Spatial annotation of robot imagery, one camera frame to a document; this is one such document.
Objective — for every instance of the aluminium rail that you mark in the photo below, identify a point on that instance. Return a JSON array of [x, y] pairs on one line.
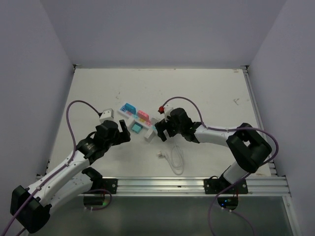
[[193, 186], [271, 164]]

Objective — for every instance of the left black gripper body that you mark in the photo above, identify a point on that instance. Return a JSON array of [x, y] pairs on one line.
[[118, 138]]

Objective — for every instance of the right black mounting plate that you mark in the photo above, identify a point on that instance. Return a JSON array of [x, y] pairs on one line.
[[214, 185]]

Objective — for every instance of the white power strip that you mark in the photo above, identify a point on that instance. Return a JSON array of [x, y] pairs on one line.
[[146, 124]]

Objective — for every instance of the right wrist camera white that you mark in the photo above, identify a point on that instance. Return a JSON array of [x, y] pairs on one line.
[[166, 110]]

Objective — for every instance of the pink plug adapter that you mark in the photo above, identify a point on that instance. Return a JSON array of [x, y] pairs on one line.
[[142, 115]]

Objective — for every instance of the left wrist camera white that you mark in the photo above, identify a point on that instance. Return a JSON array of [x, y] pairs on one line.
[[107, 114]]

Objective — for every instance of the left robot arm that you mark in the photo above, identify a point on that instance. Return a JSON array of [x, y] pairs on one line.
[[32, 206]]

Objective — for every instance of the black mounting plate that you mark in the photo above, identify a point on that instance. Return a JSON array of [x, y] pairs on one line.
[[214, 185], [109, 184]]

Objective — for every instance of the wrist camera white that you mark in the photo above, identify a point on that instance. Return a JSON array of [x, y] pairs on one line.
[[166, 110], [107, 114]]

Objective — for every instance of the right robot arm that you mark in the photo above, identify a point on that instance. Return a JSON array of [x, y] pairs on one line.
[[247, 146]]

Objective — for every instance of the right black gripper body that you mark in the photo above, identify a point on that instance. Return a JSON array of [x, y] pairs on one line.
[[172, 129]]

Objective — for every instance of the white long charger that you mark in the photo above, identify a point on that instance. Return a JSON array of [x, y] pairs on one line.
[[149, 135]]

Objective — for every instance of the aluminium right side rail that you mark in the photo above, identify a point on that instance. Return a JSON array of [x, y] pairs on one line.
[[271, 164]]

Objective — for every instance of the blue plug adapter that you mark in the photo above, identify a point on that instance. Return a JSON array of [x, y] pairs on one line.
[[130, 109]]

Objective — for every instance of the aluminium front rail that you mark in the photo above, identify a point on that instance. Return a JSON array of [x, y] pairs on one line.
[[193, 186]]

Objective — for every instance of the white plug adapter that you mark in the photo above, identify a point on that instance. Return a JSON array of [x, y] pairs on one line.
[[154, 120]]

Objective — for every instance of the teal usb charger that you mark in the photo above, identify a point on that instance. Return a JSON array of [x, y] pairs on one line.
[[136, 128]]

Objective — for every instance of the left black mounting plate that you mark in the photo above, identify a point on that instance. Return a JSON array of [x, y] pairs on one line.
[[109, 184]]

